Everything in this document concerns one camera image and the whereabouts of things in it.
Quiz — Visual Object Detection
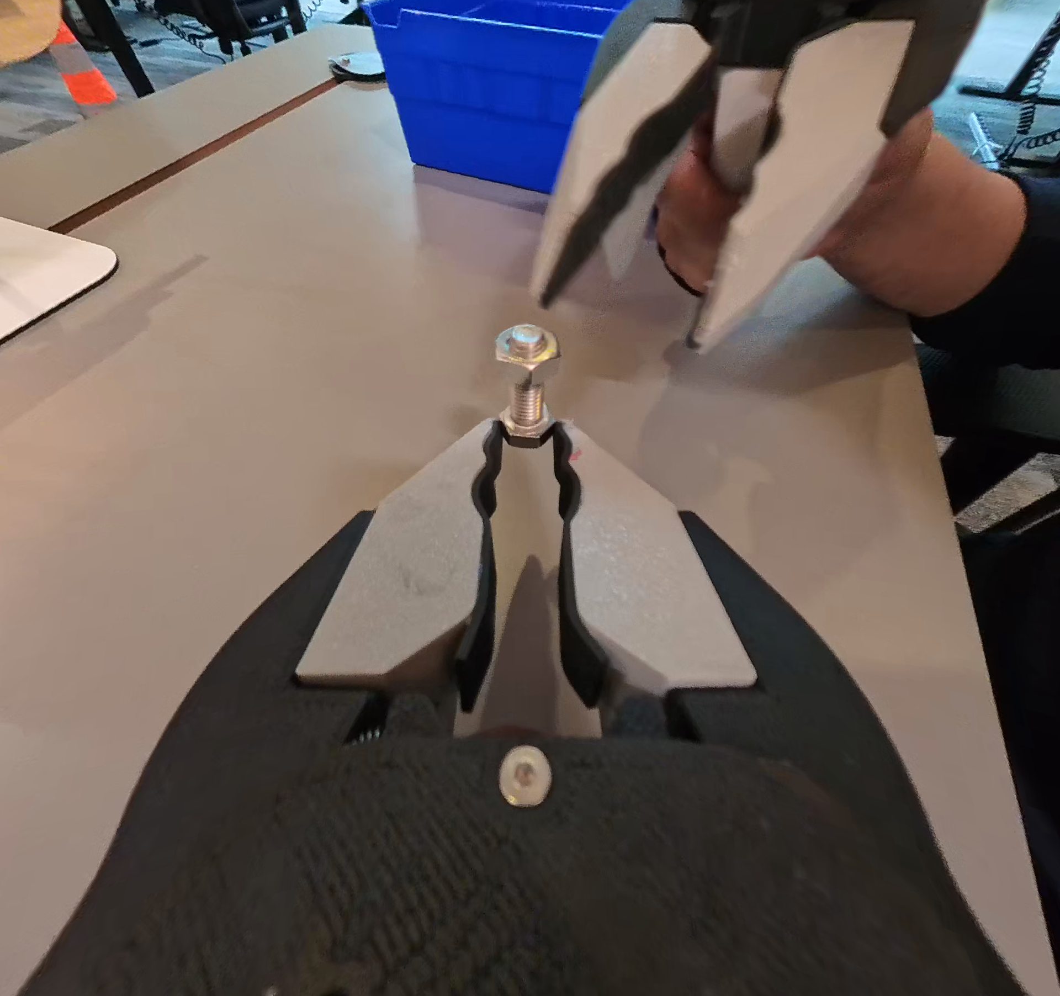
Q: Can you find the black coiled cable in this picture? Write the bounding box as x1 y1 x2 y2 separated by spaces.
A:
981 89 1060 165

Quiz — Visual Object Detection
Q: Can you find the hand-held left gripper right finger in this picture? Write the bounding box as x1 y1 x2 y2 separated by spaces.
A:
547 420 759 736

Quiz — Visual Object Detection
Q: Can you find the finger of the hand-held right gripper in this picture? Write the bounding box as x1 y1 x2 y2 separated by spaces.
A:
686 17 918 353
528 19 717 311

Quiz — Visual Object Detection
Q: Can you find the orange traffic cone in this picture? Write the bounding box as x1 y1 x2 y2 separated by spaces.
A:
50 19 119 115

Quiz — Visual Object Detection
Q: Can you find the person's right forearm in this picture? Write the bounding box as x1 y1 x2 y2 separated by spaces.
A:
815 108 1060 368

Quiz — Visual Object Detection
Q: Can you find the white document stand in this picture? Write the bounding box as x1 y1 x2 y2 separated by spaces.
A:
0 0 119 345

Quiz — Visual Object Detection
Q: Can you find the wooden top office desk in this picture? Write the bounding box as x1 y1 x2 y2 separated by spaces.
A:
62 0 158 98

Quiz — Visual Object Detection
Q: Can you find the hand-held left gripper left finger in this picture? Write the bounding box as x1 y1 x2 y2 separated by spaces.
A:
294 418 508 736

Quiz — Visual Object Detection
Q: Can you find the large silver hex bolt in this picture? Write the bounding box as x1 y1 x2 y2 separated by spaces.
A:
499 373 550 451

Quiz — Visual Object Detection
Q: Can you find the blue plastic bin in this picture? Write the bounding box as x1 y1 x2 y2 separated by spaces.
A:
363 0 664 194

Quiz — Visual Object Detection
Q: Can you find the person's right hand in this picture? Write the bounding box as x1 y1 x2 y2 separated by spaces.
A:
654 118 753 297

